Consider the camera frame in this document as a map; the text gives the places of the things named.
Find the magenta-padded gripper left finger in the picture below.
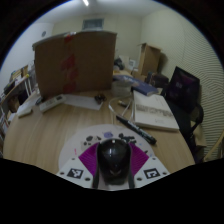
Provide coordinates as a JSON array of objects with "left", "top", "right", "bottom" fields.
[{"left": 55, "top": 142, "right": 100, "bottom": 189}]

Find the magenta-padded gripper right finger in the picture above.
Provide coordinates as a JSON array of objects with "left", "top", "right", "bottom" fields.
[{"left": 128, "top": 142, "right": 171, "bottom": 189}]

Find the black computer mouse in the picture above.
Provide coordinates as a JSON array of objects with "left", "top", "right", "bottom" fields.
[{"left": 95, "top": 138, "right": 132, "bottom": 186}]

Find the black marker pen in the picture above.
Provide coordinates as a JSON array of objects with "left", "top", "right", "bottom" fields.
[{"left": 115, "top": 114, "right": 158, "bottom": 146}]

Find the open white book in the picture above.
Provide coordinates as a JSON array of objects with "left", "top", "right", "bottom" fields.
[{"left": 132, "top": 89, "right": 180, "bottom": 132}]

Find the white paper sheet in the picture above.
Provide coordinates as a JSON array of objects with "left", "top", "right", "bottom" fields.
[{"left": 63, "top": 93, "right": 104, "bottom": 111}]

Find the black office chair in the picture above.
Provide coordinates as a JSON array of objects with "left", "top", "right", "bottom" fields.
[{"left": 173, "top": 99, "right": 205, "bottom": 164}]

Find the small black clip bundle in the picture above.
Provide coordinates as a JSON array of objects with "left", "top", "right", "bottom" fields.
[{"left": 94, "top": 93, "right": 108, "bottom": 104}]

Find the blue folder stack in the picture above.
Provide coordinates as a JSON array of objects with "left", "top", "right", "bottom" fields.
[{"left": 111, "top": 73, "right": 159, "bottom": 98}]

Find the flat white rectangular device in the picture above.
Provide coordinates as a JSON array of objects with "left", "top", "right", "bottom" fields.
[{"left": 16, "top": 107, "right": 34, "bottom": 118}]

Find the black laptop screen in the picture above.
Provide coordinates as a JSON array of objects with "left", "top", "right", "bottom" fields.
[{"left": 165, "top": 65, "right": 201, "bottom": 113}]

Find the large brown cardboard box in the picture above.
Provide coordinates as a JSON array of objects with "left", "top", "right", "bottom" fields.
[{"left": 32, "top": 30, "right": 118, "bottom": 100}]

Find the small open cardboard box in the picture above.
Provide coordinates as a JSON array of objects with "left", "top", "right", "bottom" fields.
[{"left": 138, "top": 42, "right": 164, "bottom": 76}]

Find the cluttered wooden side desk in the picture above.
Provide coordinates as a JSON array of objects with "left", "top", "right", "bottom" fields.
[{"left": 0, "top": 64, "right": 33, "bottom": 111}]

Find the white cable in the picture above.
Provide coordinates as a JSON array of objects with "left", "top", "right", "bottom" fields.
[{"left": 108, "top": 95, "right": 134, "bottom": 118}]

